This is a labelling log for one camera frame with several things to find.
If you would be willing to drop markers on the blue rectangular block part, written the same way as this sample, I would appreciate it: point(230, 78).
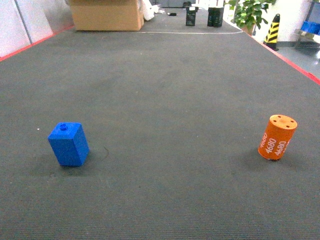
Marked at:
point(69, 144)

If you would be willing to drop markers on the black device left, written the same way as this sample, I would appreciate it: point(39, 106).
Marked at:
point(191, 12)

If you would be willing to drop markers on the black device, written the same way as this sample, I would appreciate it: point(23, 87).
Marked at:
point(215, 17)
point(191, 12)

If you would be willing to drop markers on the black device right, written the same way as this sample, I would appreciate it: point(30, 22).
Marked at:
point(215, 17)

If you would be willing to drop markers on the cardboard box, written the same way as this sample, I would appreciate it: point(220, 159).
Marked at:
point(107, 15)

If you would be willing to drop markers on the yellow black traffic cone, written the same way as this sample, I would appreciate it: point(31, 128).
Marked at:
point(271, 38)

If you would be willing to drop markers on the green potted plant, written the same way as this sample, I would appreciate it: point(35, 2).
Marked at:
point(248, 14)

